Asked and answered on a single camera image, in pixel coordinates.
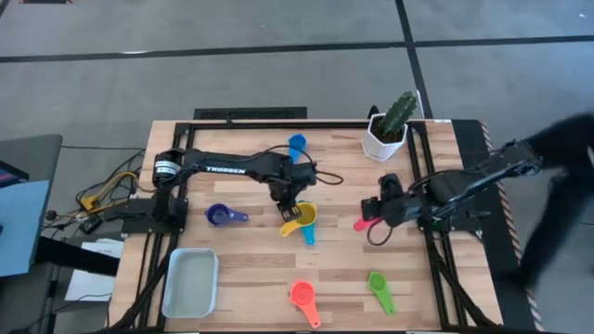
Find black bar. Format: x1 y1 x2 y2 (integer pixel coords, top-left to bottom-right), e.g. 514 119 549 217
35 236 121 277

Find black power adapter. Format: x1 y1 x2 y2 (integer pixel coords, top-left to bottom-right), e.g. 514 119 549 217
78 215 104 236

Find white paper sheets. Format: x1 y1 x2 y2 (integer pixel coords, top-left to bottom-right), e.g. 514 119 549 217
64 238 125 302

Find person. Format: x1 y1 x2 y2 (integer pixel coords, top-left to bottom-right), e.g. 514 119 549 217
491 110 594 289

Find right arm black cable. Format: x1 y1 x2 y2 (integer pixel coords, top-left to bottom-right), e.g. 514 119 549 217
366 222 396 248

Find blue board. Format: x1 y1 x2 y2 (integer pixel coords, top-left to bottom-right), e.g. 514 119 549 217
0 179 51 278

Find black aluminium table frame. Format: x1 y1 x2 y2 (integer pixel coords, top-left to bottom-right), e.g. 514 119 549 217
109 120 505 333

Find white plant pot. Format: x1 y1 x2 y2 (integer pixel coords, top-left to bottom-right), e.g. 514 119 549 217
360 112 410 162

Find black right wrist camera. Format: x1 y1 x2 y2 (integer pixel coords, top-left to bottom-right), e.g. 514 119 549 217
380 173 406 200

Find pale grey plastic basket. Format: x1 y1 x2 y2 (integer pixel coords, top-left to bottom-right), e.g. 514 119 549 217
161 247 220 320

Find green measuring cup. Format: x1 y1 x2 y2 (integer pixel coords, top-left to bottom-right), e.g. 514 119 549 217
368 271 397 317

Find pink measuring cup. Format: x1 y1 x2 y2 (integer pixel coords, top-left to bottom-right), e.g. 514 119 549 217
353 216 382 233

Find grey desk surface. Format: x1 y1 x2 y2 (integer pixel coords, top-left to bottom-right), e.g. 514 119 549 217
0 134 64 186

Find yellow measuring cup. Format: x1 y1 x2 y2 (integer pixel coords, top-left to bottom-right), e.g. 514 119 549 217
279 201 318 238

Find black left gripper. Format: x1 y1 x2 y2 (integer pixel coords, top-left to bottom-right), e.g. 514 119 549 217
270 181 304 224

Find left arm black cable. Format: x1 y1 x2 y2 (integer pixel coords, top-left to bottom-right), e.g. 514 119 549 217
259 144 345 186

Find teal measuring cup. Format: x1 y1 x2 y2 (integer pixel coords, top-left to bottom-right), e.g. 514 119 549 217
299 199 317 247

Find orange measuring cup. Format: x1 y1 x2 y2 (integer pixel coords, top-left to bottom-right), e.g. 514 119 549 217
290 279 322 329

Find black mat with striped edge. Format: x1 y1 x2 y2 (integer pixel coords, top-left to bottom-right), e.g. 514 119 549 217
452 119 547 333

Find green cactus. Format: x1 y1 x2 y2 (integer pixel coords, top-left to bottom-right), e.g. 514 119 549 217
378 91 419 138

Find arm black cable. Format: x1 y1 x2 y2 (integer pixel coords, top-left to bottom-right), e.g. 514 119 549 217
366 222 396 248
259 144 345 186

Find blue measuring cup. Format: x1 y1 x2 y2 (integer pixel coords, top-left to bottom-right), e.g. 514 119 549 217
287 133 308 164

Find dark tablet screen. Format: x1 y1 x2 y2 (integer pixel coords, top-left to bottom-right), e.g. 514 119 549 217
0 160 30 189

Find purple measuring cup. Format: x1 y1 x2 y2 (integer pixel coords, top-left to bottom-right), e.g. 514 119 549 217
204 202 250 228

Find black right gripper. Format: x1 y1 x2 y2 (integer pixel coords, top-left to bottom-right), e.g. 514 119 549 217
361 194 421 229

